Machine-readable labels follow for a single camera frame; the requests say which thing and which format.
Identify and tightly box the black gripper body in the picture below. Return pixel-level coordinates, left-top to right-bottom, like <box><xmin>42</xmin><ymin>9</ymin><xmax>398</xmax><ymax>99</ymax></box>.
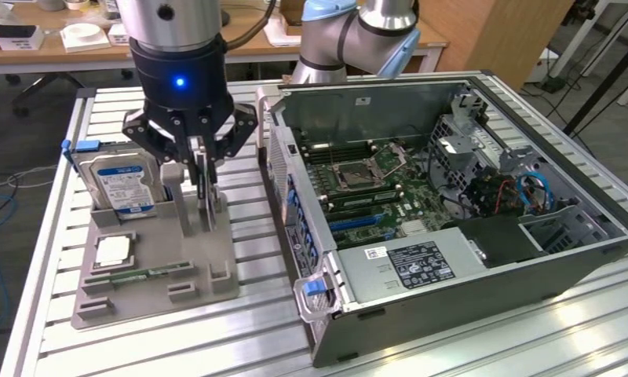
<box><xmin>130</xmin><ymin>35</ymin><xmax>237</xmax><ymax>158</ymax></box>

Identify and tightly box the green graphics card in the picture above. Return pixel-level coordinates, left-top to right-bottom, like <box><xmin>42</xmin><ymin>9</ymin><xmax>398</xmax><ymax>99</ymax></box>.
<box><xmin>188</xmin><ymin>135</ymin><xmax>224</xmax><ymax>236</ymax></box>

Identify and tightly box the hard disk with blue carrier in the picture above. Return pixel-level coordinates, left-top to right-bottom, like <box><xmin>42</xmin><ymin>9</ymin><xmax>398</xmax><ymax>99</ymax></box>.
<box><xmin>62</xmin><ymin>139</ymin><xmax>172</xmax><ymax>216</ymax></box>

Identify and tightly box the small white box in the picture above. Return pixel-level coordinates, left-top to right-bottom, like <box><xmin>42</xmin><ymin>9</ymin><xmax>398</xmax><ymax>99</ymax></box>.
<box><xmin>107</xmin><ymin>22</ymin><xmax>132</xmax><ymax>46</ymax></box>

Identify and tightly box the black RAM slot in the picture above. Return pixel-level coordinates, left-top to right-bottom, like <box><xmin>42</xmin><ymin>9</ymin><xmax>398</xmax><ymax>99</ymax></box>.
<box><xmin>306</xmin><ymin>151</ymin><xmax>377</xmax><ymax>164</ymax></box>
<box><xmin>303</xmin><ymin>141</ymin><xmax>374</xmax><ymax>155</ymax></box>

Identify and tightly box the white paper booklet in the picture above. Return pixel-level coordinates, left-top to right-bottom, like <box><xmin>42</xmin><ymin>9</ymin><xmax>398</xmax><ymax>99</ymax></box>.
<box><xmin>261</xmin><ymin>15</ymin><xmax>303</xmax><ymax>48</ymax></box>

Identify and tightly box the wooden desk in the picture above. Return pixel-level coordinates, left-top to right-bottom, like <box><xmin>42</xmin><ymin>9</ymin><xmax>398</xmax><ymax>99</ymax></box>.
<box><xmin>0</xmin><ymin>0</ymin><xmax>450</xmax><ymax>76</ymax></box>

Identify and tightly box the black chair base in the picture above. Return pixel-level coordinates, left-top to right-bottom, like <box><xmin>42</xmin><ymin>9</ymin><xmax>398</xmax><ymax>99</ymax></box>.
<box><xmin>12</xmin><ymin>70</ymin><xmax>86</xmax><ymax>117</ymax></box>

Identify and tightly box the CPU socket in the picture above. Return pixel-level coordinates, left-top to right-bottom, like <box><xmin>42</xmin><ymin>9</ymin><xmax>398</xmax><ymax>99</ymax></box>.
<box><xmin>334</xmin><ymin>161</ymin><xmax>387</xmax><ymax>193</ymax></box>

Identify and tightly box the open cardboard box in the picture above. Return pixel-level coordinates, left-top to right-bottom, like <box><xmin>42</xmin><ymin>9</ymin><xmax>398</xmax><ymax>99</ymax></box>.
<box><xmin>281</xmin><ymin>0</ymin><xmax>306</xmax><ymax>27</ymax></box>

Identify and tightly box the grey plastic parts rack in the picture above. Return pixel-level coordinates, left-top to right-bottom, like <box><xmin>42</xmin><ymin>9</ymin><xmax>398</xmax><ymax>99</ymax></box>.
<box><xmin>71</xmin><ymin>163</ymin><xmax>242</xmax><ymax>331</ymax></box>

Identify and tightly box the silver CPU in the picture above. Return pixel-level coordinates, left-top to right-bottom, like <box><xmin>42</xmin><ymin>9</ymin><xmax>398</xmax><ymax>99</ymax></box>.
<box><xmin>94</xmin><ymin>237</ymin><xmax>134</xmax><ymax>264</ymax></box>

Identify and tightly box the metal socket cover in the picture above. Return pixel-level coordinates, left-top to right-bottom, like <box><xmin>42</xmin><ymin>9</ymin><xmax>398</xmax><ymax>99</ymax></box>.
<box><xmin>371</xmin><ymin>141</ymin><xmax>413</xmax><ymax>176</ymax></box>

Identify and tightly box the white box with black top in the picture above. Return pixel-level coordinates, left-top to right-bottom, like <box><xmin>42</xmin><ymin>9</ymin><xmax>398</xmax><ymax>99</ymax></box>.
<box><xmin>0</xmin><ymin>24</ymin><xmax>47</xmax><ymax>51</ymax></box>

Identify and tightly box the blue expansion slot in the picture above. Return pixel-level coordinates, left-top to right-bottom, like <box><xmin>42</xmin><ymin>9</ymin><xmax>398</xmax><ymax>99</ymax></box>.
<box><xmin>329</xmin><ymin>214</ymin><xmax>387</xmax><ymax>232</ymax></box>

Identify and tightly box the green RAM stick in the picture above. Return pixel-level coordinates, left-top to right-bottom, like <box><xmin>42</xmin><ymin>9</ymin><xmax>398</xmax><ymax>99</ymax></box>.
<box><xmin>110</xmin><ymin>262</ymin><xmax>188</xmax><ymax>286</ymax></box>

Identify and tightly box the green motherboard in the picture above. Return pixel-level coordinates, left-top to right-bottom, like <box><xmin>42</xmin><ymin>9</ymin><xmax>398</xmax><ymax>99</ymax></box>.
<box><xmin>295</xmin><ymin>133</ymin><xmax>451</xmax><ymax>251</ymax></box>

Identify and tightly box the silver chipset heatsink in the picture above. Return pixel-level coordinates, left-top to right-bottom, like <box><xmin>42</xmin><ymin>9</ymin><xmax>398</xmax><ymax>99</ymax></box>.
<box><xmin>401</xmin><ymin>220</ymin><xmax>431</xmax><ymax>236</ymax></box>

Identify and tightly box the metal disk bay cage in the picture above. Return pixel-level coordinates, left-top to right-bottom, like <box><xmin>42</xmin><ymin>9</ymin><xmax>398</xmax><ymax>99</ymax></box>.
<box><xmin>429</xmin><ymin>113</ymin><xmax>505</xmax><ymax>189</ymax></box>

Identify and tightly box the grey power supply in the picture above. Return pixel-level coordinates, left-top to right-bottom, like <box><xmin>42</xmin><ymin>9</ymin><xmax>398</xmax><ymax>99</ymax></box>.
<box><xmin>338</xmin><ymin>228</ymin><xmax>489</xmax><ymax>306</ymax></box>

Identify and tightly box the wooden cabinet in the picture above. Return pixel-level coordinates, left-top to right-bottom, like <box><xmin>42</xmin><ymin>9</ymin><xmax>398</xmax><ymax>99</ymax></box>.
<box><xmin>413</xmin><ymin>0</ymin><xmax>578</xmax><ymax>93</ymax></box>

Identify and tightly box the dark grey PC case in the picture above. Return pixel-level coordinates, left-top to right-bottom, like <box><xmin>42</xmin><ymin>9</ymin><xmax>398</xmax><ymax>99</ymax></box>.
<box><xmin>255</xmin><ymin>71</ymin><xmax>628</xmax><ymax>369</ymax></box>

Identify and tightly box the black stand pole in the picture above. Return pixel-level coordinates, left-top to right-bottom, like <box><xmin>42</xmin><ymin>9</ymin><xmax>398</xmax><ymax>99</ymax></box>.
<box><xmin>563</xmin><ymin>0</ymin><xmax>628</xmax><ymax>137</ymax></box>

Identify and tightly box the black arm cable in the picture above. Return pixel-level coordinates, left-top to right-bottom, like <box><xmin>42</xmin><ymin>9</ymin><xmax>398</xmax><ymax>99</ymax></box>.
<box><xmin>222</xmin><ymin>0</ymin><xmax>279</xmax><ymax>50</ymax></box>

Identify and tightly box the white floor cable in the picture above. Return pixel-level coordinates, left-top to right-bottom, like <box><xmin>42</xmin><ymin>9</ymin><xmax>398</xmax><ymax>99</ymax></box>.
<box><xmin>0</xmin><ymin>167</ymin><xmax>59</xmax><ymax>189</ymax></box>

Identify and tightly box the red wire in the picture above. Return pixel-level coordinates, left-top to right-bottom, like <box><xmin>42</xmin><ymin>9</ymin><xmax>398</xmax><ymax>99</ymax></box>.
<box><xmin>495</xmin><ymin>184</ymin><xmax>514</xmax><ymax>215</ymax></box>

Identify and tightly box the blue wire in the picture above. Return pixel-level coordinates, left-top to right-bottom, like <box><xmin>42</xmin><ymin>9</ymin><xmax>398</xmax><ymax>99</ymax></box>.
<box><xmin>518</xmin><ymin>170</ymin><xmax>557</xmax><ymax>215</ymax></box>

